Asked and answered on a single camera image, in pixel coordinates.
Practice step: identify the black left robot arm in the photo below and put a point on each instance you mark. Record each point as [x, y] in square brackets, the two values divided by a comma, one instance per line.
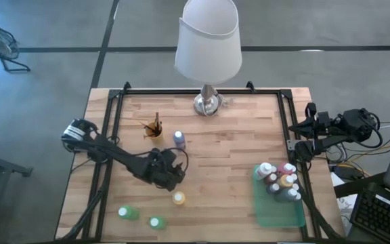
[113, 154]

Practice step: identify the black frame clamp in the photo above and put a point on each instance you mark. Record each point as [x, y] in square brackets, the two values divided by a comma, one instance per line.
[126, 86]
[250, 86]

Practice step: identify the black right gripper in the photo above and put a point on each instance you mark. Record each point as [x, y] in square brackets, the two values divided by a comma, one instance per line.
[320, 125]

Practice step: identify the grey metal mounting plate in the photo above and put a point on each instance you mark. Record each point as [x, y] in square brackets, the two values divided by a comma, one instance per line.
[291, 145]

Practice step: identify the small ochre paint bottle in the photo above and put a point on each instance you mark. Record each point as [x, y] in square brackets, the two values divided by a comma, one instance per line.
[274, 168]

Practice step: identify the silver table lamp white shade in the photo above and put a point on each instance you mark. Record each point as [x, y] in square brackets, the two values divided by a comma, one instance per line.
[208, 51]

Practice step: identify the small pink paint bottle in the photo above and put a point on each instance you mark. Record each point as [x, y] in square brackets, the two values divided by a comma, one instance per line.
[294, 177]

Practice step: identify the large blue-violet paint bottle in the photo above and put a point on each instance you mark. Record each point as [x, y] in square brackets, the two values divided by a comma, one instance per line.
[179, 140]

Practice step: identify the translucent green plastic bin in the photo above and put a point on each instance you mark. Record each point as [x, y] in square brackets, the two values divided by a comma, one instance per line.
[276, 213]

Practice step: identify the black paintbrush silver ferrule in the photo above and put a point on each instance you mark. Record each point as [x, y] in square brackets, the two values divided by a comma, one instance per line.
[147, 136]

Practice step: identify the yellow-orange plastic cup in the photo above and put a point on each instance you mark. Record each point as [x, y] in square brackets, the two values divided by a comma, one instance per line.
[156, 137]

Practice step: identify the large pink paint bottle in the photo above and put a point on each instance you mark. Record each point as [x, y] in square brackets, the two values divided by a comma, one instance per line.
[284, 168]

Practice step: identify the grey side table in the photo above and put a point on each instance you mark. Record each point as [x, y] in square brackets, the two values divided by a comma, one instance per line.
[2, 166]

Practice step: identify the black power strip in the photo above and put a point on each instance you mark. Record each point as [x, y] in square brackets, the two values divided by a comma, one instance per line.
[349, 172]

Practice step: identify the white printed paper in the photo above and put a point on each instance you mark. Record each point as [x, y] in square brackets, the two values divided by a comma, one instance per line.
[345, 203]

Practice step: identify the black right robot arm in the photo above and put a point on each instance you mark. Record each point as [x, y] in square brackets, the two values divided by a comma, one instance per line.
[350, 125]

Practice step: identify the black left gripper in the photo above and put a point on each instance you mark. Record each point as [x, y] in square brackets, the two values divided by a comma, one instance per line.
[164, 169]

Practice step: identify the large green paint bottle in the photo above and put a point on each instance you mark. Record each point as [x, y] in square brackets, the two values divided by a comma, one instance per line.
[129, 213]
[158, 223]

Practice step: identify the black computer keyboard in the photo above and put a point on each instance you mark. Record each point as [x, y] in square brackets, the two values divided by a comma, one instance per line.
[381, 217]

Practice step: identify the small magenta paint bottle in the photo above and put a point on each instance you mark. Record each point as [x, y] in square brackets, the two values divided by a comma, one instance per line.
[296, 186]

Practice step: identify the black computer desk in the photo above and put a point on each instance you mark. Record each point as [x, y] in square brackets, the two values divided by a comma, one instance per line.
[355, 186]

